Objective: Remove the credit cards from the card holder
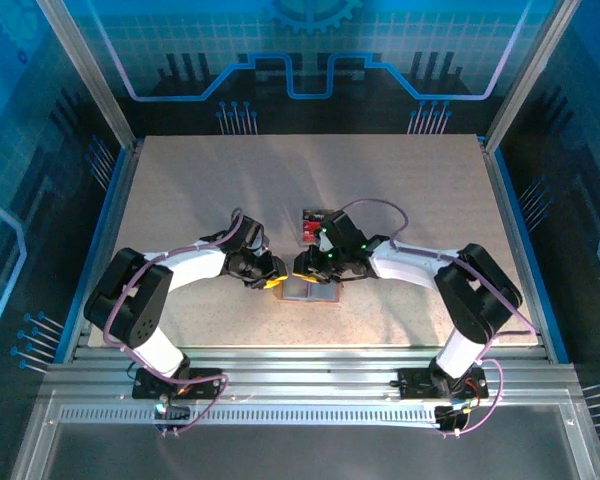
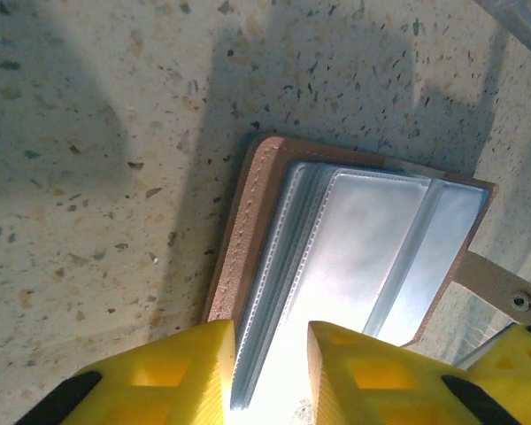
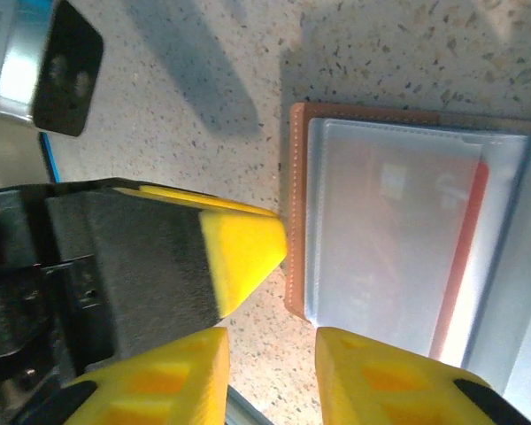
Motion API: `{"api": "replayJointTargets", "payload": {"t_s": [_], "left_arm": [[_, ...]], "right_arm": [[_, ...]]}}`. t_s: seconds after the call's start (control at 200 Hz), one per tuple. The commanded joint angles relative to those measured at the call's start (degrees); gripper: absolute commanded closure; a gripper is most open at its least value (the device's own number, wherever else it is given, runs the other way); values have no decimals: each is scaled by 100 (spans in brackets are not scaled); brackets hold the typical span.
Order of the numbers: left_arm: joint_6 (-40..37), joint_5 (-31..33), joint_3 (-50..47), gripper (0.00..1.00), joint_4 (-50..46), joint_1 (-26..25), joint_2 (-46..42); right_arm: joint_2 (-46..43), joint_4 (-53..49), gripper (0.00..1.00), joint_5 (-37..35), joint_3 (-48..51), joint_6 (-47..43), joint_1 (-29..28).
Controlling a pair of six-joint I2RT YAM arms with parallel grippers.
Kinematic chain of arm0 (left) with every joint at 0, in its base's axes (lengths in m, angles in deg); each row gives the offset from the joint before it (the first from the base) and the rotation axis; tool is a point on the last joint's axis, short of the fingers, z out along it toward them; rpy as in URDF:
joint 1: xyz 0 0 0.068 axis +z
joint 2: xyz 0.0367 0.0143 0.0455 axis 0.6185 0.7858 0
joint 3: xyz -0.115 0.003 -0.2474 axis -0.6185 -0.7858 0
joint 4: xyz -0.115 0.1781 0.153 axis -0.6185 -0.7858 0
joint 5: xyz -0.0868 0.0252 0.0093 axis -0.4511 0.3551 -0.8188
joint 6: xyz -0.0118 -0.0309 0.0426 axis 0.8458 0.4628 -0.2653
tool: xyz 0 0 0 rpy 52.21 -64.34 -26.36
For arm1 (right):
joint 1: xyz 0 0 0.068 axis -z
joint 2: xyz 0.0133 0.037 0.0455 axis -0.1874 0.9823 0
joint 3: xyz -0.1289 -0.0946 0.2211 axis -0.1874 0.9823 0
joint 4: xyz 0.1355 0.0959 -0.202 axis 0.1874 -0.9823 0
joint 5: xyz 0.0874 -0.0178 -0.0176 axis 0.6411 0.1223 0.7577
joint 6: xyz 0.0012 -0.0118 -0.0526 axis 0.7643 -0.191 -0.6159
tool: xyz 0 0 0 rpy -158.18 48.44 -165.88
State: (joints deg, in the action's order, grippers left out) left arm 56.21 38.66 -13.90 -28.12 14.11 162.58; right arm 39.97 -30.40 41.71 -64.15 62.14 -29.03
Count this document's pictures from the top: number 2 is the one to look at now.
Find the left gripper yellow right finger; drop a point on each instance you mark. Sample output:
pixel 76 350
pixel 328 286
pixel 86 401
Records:
pixel 380 389

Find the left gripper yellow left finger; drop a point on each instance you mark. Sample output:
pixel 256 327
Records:
pixel 159 389

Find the brown leather card holder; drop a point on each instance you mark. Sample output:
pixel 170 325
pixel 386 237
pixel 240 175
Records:
pixel 358 243

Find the clear plastic tray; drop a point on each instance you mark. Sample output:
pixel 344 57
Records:
pixel 522 22

